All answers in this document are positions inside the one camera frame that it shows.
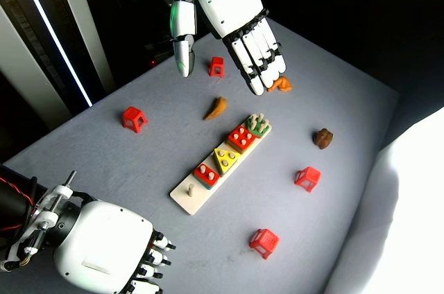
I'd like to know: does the wooden shape sorter board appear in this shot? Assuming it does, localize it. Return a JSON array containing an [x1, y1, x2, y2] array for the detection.
[[169, 122, 273, 216]]

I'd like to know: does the round disc stack red top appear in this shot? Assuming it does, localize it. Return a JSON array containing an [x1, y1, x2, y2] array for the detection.
[[193, 163, 221, 191]]

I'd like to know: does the green flower block stack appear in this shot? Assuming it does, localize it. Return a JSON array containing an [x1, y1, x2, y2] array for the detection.
[[245, 112, 272, 139]]

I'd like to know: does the red square four-hole block stack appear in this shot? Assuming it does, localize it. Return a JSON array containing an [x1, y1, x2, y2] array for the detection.
[[225, 124, 257, 155]]

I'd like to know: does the yellow triangle block stack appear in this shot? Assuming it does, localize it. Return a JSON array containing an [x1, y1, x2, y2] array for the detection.
[[212, 147, 241, 178]]

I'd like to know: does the red toy stool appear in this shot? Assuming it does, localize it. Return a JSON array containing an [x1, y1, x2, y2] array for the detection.
[[248, 228, 280, 261], [121, 106, 149, 134], [293, 166, 323, 193], [208, 56, 225, 78]]

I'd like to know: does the grey table cloth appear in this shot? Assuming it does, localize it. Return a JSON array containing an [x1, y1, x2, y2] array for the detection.
[[0, 18, 402, 294]]

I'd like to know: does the orange toy chicken piece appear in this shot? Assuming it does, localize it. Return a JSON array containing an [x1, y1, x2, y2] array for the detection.
[[267, 76, 293, 93]]

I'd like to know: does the orange toy croissant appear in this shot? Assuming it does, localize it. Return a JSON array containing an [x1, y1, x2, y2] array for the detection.
[[203, 96, 228, 121]]

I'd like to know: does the white pillar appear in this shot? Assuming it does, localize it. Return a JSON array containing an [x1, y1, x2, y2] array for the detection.
[[51, 0, 117, 94]]

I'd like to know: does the brown toy food piece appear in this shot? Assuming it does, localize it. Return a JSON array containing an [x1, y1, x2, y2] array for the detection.
[[312, 128, 334, 150]]

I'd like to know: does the white light strip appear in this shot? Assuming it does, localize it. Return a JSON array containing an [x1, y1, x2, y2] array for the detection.
[[13, 0, 94, 107]]

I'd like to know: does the grey upright panel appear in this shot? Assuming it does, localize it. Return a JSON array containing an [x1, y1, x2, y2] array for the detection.
[[0, 6, 72, 132]]

